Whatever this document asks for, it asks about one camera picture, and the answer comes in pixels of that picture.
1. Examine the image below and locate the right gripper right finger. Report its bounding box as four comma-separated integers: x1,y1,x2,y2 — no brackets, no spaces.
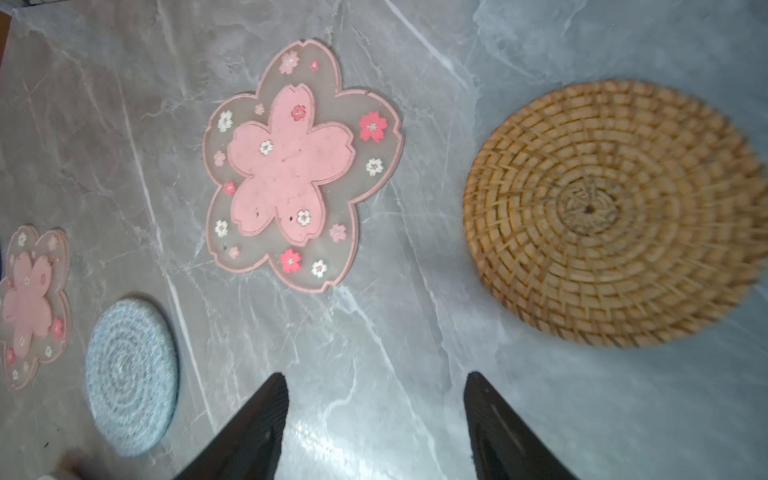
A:
463,371,576,480

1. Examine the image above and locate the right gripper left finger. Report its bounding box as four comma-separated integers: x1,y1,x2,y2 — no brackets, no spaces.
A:
177,372,289,479

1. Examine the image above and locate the blue woven round coaster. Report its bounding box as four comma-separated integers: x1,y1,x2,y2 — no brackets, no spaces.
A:
85,298,179,458

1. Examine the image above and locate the pink flower coaster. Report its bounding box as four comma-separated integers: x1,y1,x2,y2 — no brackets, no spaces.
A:
1,225,72,390
202,40,404,293

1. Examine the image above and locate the rattan woven round coaster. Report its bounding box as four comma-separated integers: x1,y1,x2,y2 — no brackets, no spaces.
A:
463,79,767,348

